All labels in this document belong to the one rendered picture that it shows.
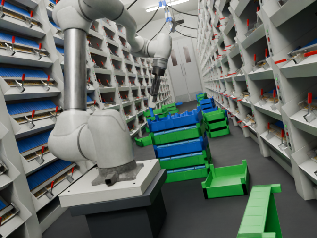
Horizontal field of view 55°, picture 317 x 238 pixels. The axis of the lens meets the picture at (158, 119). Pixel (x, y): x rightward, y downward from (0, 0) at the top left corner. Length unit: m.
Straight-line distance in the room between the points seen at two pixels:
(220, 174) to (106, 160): 0.78
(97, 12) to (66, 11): 0.14
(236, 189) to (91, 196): 0.66
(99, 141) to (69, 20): 0.58
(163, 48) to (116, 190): 0.96
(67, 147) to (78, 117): 0.13
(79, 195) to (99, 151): 0.18
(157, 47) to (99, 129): 0.81
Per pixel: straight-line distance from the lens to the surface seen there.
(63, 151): 1.32
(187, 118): 1.73
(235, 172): 1.74
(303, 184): 1.33
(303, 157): 1.30
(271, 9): 1.26
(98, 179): 1.22
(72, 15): 1.46
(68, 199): 1.22
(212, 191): 1.47
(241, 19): 1.95
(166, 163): 1.82
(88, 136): 1.21
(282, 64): 1.24
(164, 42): 1.82
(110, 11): 1.43
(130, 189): 1.11
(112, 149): 1.17
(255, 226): 0.75
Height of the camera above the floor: 0.54
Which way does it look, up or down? 5 degrees down
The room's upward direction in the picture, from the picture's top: 13 degrees counter-clockwise
